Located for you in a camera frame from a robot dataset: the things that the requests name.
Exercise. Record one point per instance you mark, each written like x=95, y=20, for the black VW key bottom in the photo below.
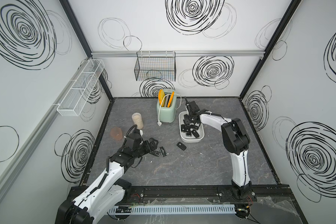
x=194, y=127

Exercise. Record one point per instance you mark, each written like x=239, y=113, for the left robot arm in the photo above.
x=109, y=188

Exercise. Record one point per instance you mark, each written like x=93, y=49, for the black silver key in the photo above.
x=188, y=132

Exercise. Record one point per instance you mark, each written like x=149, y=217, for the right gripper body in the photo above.
x=187, y=119

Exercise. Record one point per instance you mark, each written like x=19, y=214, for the black Porsche key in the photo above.
x=156, y=153

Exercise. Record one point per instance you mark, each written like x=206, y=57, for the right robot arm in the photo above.
x=236, y=141

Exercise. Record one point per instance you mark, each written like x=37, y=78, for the black wire basket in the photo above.
x=155, y=64

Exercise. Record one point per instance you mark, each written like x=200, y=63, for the yellow toast slice left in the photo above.
x=161, y=97

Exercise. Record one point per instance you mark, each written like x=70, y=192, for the black chrome Bentley key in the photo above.
x=163, y=152

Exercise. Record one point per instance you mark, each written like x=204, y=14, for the black vw key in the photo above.
x=194, y=127
x=181, y=146

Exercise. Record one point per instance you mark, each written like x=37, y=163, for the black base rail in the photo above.
x=221, y=193

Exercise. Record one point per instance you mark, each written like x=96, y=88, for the green toaster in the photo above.
x=166, y=114

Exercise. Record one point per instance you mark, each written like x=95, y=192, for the grey slotted cable duct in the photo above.
x=173, y=209

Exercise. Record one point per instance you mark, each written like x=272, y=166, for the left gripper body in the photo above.
x=143, y=149

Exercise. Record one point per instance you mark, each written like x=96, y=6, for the white mesh wall shelf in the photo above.
x=78, y=95

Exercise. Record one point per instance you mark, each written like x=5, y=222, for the orange toast slice right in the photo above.
x=170, y=99

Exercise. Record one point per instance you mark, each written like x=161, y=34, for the white storage box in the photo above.
x=190, y=139

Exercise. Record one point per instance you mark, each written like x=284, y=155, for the beige textured cup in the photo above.
x=137, y=120

